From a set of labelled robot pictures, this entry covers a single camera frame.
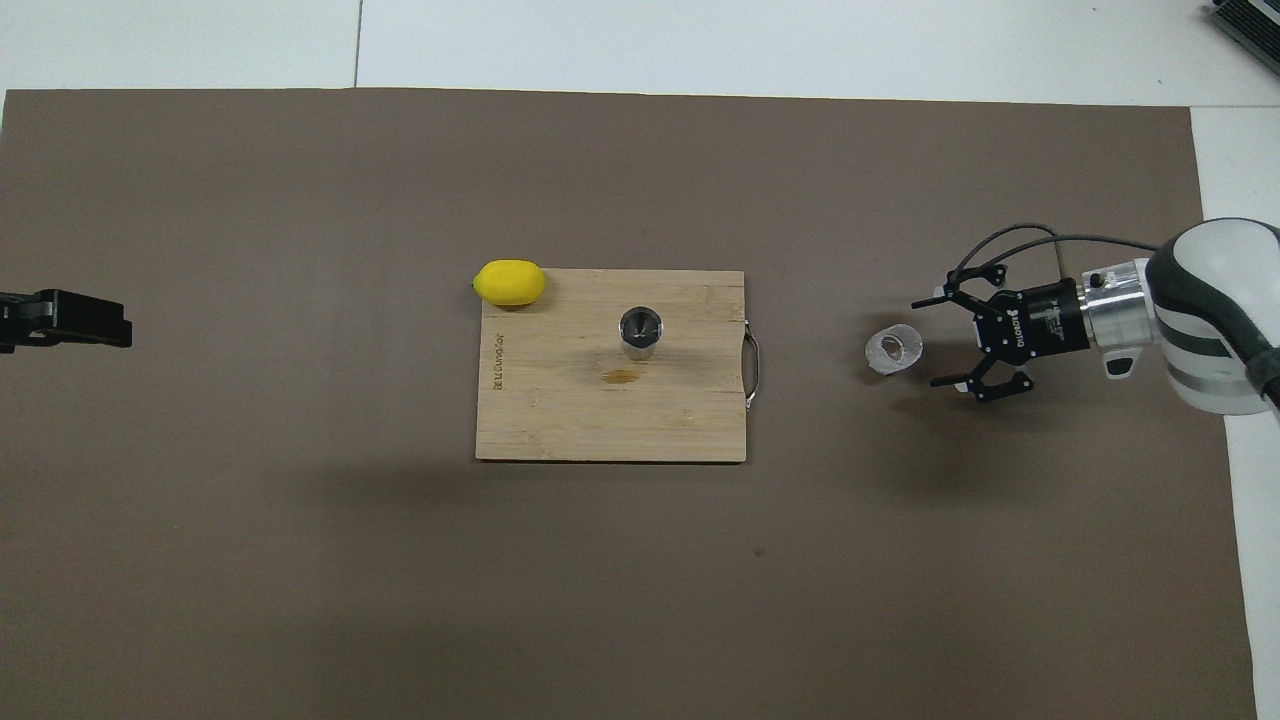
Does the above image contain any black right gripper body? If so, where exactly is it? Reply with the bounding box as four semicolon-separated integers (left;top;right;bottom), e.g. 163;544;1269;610
975;278;1091;359

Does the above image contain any steel jigger cup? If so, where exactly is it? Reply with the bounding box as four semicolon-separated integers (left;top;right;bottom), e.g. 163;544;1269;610
619;307;664;361

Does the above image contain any grey ribbed device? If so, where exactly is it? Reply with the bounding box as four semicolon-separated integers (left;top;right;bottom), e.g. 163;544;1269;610
1205;0;1280;46

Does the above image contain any brown table mat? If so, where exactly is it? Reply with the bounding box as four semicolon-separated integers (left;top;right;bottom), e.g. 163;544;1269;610
0;88;1259;720

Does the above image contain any yellow lemon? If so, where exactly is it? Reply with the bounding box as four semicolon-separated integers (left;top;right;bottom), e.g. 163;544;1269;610
472;260;547;307

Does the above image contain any bamboo cutting board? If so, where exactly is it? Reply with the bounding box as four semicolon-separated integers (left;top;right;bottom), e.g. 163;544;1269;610
475;268;761;464

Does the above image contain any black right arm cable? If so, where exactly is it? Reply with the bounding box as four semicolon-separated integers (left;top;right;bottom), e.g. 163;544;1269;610
955;225;1163;286

